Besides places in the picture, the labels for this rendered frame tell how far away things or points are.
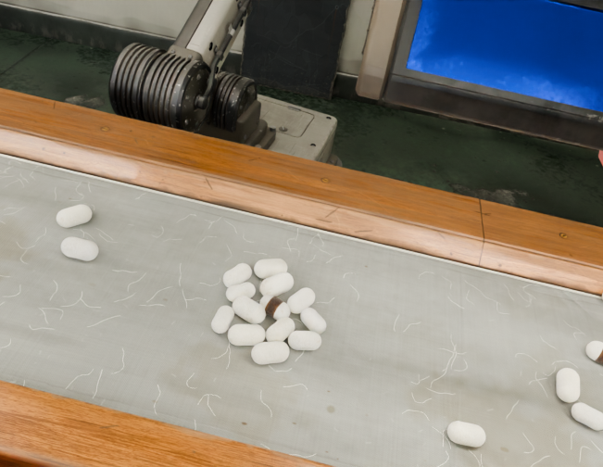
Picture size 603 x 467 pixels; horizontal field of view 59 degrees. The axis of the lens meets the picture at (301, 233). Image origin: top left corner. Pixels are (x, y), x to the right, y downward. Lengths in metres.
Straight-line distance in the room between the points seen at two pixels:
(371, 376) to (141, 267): 0.27
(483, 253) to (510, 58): 0.43
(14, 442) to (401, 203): 0.49
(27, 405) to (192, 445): 0.13
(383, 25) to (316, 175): 0.44
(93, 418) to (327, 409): 0.20
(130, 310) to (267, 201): 0.22
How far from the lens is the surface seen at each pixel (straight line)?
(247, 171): 0.70
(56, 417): 0.47
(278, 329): 0.52
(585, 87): 0.30
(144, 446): 0.45
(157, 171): 0.70
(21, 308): 0.58
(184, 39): 0.94
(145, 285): 0.58
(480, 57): 0.29
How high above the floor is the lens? 1.16
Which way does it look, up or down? 41 degrees down
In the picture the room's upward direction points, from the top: 11 degrees clockwise
